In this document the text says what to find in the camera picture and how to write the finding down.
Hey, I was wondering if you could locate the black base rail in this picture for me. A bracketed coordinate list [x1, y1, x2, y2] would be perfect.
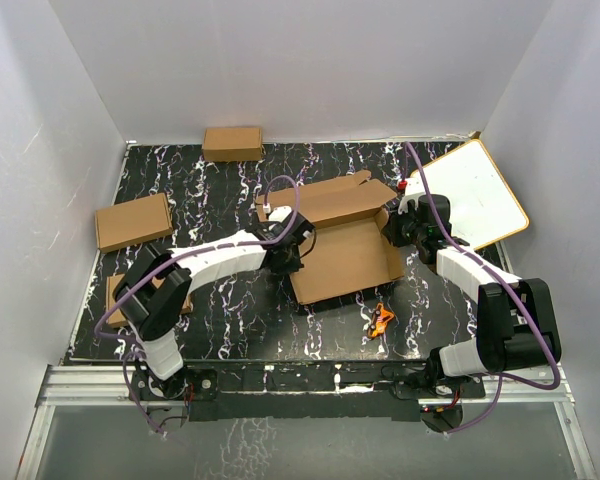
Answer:
[126, 360, 486, 430]

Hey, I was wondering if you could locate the folded cardboard box front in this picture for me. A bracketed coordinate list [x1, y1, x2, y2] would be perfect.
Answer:
[105, 273, 193, 329]

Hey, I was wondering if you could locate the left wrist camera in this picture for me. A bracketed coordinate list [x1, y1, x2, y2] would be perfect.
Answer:
[265, 206, 293, 231]

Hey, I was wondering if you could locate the folded cardboard box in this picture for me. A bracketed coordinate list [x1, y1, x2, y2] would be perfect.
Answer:
[105, 273, 193, 329]
[95, 193, 173, 253]
[202, 127, 262, 162]

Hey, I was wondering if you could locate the white board yellow rim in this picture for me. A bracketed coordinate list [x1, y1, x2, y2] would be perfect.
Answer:
[411, 140, 529, 249]

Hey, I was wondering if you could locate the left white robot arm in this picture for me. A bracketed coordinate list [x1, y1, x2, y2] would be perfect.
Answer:
[113, 212, 316, 399]

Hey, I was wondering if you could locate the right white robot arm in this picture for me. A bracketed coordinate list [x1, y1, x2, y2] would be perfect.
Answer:
[382, 194, 561, 397]

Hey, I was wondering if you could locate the folded cardboard box left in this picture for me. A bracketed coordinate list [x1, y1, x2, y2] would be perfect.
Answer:
[95, 193, 173, 253]

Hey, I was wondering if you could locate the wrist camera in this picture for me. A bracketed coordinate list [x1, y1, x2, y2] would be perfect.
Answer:
[265, 206, 293, 231]
[397, 177, 426, 215]

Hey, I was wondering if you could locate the large cardboard box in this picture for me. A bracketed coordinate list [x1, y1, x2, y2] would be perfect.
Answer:
[253, 169, 405, 307]

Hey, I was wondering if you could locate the folded cardboard box back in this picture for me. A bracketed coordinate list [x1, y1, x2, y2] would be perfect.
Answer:
[202, 127, 262, 162]

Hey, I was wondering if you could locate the orange toy truck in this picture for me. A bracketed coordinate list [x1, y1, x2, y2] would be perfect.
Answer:
[366, 302, 395, 339]

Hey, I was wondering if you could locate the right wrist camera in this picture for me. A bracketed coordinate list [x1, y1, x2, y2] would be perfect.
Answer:
[397, 177, 426, 215]

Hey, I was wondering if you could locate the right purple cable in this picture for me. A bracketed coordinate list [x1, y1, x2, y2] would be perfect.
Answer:
[403, 140, 564, 434]

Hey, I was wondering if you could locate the aluminium frame rail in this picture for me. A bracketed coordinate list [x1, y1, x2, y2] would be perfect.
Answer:
[16, 365, 597, 479]

